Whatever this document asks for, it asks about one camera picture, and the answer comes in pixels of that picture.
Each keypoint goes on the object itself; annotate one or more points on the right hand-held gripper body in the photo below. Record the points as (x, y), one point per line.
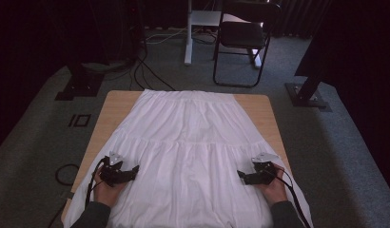
(264, 174)

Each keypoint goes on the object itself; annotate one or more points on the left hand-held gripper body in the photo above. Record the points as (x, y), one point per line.
(111, 172)

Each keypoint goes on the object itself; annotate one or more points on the white skirt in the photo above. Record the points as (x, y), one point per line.
(190, 142)

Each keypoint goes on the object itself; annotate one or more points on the person's right hand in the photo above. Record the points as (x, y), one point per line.
(275, 193)

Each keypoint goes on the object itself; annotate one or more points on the person's left hand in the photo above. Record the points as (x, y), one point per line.
(104, 193)

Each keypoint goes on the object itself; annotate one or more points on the black stand base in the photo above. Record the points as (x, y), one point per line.
(83, 85)

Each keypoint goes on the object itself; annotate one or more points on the black folding chair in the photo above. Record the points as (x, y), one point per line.
(242, 34)

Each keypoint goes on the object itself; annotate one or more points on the black stand with base plate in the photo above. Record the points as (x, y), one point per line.
(305, 96)

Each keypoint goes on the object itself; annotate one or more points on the white desk frame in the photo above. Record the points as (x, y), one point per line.
(188, 41)

